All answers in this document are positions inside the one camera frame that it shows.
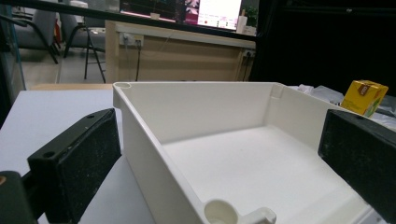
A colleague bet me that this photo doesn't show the black cable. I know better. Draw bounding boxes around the black cable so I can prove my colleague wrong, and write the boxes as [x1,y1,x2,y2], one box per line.
[134,40,142,82]

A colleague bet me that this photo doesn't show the computer monitor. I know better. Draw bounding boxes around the computer monitor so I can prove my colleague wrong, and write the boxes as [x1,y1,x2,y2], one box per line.
[120,0,243,32]

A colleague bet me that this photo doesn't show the wooden desk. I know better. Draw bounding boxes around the wooden desk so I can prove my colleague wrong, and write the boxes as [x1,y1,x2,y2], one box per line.
[105,20,257,84]

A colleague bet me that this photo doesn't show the yellow drink carton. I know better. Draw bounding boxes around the yellow drink carton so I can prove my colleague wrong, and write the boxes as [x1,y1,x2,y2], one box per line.
[340,79,389,119]

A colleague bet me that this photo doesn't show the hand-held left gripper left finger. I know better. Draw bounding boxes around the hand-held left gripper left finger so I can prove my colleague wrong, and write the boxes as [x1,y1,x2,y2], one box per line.
[26,107,122,224]

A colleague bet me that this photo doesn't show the white bottle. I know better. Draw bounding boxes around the white bottle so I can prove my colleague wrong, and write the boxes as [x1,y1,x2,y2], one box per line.
[235,8,248,35]

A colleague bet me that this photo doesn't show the wall power socket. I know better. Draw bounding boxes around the wall power socket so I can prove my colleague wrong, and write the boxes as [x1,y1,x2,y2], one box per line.
[119,32,145,48]

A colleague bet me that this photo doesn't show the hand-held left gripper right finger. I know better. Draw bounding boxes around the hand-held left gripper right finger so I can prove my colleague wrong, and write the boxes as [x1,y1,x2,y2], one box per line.
[318,108,396,224]

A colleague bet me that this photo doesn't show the grey chair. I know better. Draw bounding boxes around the grey chair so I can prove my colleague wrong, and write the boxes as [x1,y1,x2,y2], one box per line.
[0,8,60,64]

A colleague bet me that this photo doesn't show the white plastic bin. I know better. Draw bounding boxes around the white plastic bin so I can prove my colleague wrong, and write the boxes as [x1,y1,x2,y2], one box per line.
[112,81,387,224]

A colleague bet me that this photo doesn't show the crumpled white plastic bag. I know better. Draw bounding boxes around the crumpled white plastic bag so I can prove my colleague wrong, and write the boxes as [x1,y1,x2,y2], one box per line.
[289,83,396,129]

